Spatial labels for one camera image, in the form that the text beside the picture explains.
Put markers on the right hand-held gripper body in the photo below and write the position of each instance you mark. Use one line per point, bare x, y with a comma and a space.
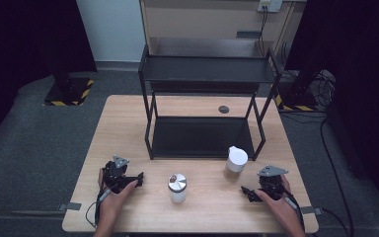
271, 184

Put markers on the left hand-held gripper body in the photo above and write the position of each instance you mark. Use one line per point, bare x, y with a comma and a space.
113, 174

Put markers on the person's right hand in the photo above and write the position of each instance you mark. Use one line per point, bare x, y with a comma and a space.
283, 210

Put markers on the person's left hand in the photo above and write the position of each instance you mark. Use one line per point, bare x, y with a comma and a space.
113, 205

